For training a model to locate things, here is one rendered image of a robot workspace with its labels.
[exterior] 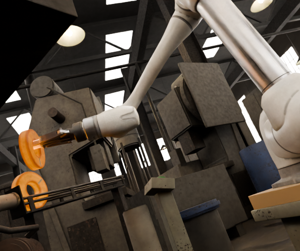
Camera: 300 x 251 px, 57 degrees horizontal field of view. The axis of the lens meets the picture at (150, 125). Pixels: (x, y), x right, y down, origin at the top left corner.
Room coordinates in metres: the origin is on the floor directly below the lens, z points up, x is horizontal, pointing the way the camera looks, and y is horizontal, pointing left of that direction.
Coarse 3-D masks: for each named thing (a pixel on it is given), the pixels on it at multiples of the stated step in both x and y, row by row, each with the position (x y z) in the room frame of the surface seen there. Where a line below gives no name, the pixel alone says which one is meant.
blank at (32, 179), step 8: (24, 176) 1.04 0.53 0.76; (32, 176) 1.07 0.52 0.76; (40, 176) 1.12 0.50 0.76; (16, 184) 1.00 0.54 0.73; (24, 184) 1.03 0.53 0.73; (32, 184) 1.09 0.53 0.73; (40, 184) 1.11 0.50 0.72; (24, 192) 1.02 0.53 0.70; (40, 192) 1.10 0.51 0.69; (24, 200) 1.02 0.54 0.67
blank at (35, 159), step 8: (24, 136) 0.90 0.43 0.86; (32, 136) 0.95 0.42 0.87; (24, 144) 0.89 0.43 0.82; (32, 144) 0.94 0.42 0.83; (24, 152) 0.90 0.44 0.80; (32, 152) 0.92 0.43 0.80; (40, 152) 1.00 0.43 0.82; (24, 160) 0.91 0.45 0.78; (32, 160) 0.92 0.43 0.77; (40, 160) 0.99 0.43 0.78; (32, 168) 0.96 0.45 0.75; (40, 168) 0.99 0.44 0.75
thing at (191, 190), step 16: (192, 176) 2.94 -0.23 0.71; (208, 176) 3.04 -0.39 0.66; (224, 176) 3.14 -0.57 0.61; (144, 192) 2.71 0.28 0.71; (176, 192) 2.81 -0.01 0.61; (192, 192) 2.90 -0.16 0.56; (208, 192) 3.00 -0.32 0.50; (224, 192) 3.09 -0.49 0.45; (224, 208) 3.05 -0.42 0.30; (240, 208) 3.15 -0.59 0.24; (160, 224) 2.67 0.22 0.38; (224, 224) 3.01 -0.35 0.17; (240, 224) 3.12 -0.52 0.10; (160, 240) 2.71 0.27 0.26
